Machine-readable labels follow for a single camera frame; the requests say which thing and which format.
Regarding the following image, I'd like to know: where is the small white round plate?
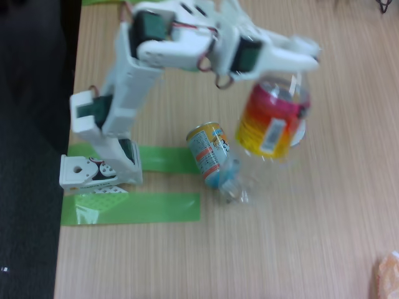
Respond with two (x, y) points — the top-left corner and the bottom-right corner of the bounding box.
(288, 120), (308, 149)

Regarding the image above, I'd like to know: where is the yellow blue aluminium bottle can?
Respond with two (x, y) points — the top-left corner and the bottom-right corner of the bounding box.
(186, 121), (243, 191)

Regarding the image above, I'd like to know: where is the black cable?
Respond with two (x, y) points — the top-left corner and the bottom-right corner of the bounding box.
(375, 0), (394, 15)

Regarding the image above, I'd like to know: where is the long green tape strip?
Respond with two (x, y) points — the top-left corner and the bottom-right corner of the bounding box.
(60, 192), (201, 227)

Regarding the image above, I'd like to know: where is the orange plastic bag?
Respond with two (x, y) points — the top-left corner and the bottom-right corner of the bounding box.
(373, 250), (399, 299)

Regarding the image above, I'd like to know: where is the clear plastic bottle orange label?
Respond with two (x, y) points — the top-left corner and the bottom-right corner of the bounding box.
(218, 71), (312, 208)

